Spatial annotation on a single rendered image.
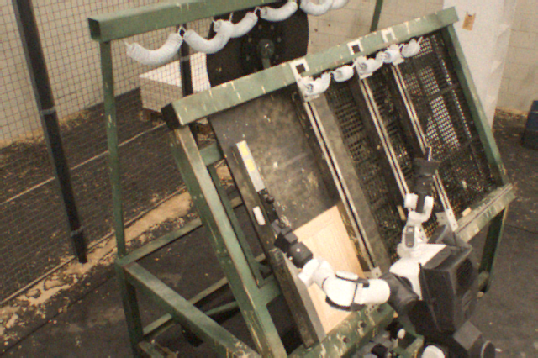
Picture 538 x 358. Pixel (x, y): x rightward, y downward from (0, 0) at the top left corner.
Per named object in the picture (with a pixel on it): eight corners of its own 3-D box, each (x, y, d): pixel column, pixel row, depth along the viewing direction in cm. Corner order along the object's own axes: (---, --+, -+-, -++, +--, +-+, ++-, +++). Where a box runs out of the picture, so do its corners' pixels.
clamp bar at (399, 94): (440, 234, 314) (477, 230, 295) (366, 39, 300) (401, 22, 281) (449, 227, 320) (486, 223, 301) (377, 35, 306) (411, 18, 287)
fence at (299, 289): (313, 341, 245) (319, 342, 242) (231, 145, 233) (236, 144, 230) (321, 335, 248) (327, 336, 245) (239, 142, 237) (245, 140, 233)
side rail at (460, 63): (489, 187, 364) (504, 186, 356) (432, 32, 351) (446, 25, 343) (494, 183, 369) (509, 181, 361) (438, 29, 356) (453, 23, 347)
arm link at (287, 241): (277, 231, 215) (298, 253, 211) (293, 221, 221) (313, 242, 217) (267, 249, 224) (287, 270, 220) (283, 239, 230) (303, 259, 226)
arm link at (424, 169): (445, 163, 241) (440, 189, 244) (434, 158, 250) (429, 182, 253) (419, 161, 238) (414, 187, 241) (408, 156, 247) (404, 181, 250)
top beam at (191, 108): (169, 132, 216) (181, 126, 208) (159, 108, 215) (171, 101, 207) (446, 26, 352) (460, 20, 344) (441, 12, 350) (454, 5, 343)
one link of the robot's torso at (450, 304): (497, 307, 225) (479, 229, 217) (457, 353, 205) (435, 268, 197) (435, 298, 248) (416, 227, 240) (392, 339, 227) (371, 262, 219)
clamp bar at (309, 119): (366, 296, 270) (405, 297, 251) (275, 70, 255) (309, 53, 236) (378, 286, 276) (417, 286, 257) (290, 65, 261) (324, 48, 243)
